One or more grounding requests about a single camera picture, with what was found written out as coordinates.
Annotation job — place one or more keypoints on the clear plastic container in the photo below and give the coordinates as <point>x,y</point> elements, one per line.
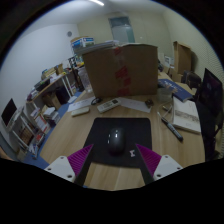
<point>164,95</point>

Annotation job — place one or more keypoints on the white book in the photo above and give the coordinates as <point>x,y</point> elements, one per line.
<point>186,116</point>

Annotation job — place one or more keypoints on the white paper sheet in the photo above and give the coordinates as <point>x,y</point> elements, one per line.
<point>135,105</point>
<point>80,104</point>

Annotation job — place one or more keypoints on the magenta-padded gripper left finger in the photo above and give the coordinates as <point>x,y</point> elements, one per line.
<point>61,168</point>

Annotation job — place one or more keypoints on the black marker pen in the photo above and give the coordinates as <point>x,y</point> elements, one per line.
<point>170,127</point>

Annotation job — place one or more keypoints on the black mouse pad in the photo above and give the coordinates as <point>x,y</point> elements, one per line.
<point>140,133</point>

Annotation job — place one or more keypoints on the blue book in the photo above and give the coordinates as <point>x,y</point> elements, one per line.
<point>178,90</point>

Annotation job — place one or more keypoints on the white remote control with buttons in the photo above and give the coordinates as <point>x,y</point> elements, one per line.
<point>108,105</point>

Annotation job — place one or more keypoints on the ceiling light tube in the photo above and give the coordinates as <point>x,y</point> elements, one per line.
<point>96,2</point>

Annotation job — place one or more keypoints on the window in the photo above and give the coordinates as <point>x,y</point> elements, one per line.
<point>121,31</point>

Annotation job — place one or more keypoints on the round wall clock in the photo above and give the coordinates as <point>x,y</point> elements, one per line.
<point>69,33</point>

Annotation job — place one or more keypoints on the large brown cardboard box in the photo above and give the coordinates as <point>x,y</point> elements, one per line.
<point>100,73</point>

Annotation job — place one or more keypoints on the black chair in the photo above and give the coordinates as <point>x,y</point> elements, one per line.
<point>210,100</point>

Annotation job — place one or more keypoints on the black monitor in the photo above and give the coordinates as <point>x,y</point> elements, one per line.
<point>9,112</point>

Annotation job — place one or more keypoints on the white shelf unit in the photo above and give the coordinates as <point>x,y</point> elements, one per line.
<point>40,110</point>

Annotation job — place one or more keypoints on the black computer mouse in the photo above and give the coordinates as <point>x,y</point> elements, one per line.
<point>116,141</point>

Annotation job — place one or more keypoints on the white blue printed carton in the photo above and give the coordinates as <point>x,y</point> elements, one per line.
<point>82,42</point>

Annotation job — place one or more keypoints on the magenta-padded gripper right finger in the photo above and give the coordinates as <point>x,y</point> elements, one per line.
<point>168,166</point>

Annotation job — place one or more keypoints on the small open cardboard box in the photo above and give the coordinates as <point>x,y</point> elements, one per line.
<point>181,60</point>

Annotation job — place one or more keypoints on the plain white remote control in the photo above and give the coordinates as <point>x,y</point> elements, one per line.
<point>80,111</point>

